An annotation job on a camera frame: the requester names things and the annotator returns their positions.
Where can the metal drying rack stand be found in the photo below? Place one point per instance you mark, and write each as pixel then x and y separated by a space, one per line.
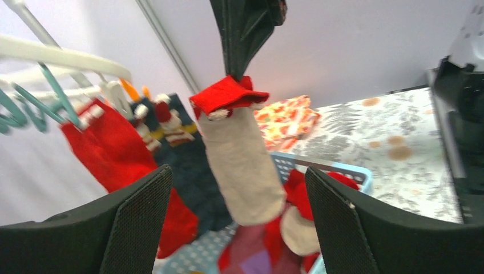
pixel 21 10

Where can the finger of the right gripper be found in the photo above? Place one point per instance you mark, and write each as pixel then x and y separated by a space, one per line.
pixel 244 26

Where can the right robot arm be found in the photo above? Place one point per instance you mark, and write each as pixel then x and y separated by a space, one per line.
pixel 456 90

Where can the red beige sock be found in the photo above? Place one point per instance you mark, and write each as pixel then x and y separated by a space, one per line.
pixel 236 151

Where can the purple patchwork sock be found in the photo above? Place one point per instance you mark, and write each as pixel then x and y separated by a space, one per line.
pixel 255 249

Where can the orange floral cloth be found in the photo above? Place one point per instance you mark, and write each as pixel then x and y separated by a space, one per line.
pixel 285 122

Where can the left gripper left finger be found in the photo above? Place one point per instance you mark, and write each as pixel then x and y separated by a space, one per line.
pixel 117 233

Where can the navy christmas sock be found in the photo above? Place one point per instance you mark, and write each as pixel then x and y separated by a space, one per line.
pixel 193 178

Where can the red santa sock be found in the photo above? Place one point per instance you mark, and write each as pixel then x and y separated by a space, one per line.
pixel 296 223

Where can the floral table mat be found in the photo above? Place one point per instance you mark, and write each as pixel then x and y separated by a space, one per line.
pixel 397 138

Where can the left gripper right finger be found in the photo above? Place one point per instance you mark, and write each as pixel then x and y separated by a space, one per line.
pixel 360 234

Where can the blue plastic basket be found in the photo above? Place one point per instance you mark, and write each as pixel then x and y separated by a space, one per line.
pixel 202 255

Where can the white clip hanger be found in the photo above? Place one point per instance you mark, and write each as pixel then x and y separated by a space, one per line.
pixel 37 93

